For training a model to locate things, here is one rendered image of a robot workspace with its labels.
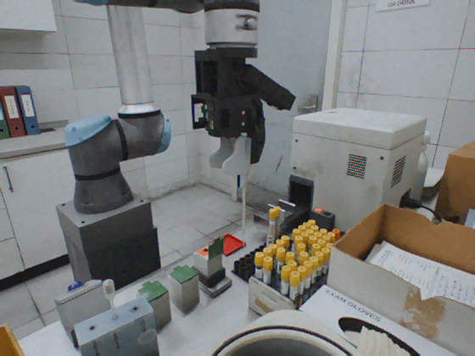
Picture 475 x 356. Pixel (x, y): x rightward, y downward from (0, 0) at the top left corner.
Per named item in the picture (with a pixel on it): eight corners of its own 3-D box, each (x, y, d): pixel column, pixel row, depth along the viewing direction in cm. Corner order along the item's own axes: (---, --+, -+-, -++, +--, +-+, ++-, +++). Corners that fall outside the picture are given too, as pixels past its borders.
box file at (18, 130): (19, 130, 212) (7, 85, 202) (25, 136, 195) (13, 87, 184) (6, 131, 208) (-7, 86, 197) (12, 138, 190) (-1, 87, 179)
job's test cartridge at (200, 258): (209, 266, 67) (207, 242, 64) (223, 276, 63) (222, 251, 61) (194, 275, 64) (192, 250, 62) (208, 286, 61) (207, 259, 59)
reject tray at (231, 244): (227, 235, 81) (227, 232, 81) (246, 245, 77) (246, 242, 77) (209, 245, 77) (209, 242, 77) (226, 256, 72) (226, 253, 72)
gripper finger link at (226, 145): (205, 186, 50) (203, 132, 46) (234, 179, 53) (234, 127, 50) (215, 193, 47) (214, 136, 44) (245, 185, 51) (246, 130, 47)
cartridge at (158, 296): (159, 305, 58) (154, 277, 55) (172, 319, 54) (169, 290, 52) (139, 316, 55) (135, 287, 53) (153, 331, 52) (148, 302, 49)
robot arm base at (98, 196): (71, 200, 86) (63, 167, 82) (125, 186, 93) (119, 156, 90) (79, 219, 74) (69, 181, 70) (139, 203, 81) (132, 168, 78)
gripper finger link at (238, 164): (216, 194, 47) (215, 136, 44) (246, 186, 50) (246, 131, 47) (228, 200, 45) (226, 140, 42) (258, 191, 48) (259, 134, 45)
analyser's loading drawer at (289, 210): (296, 203, 95) (298, 188, 94) (315, 210, 91) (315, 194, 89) (253, 226, 82) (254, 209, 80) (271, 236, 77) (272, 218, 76)
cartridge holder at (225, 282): (204, 266, 69) (204, 253, 68) (231, 285, 63) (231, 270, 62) (186, 277, 65) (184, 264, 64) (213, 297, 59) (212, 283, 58)
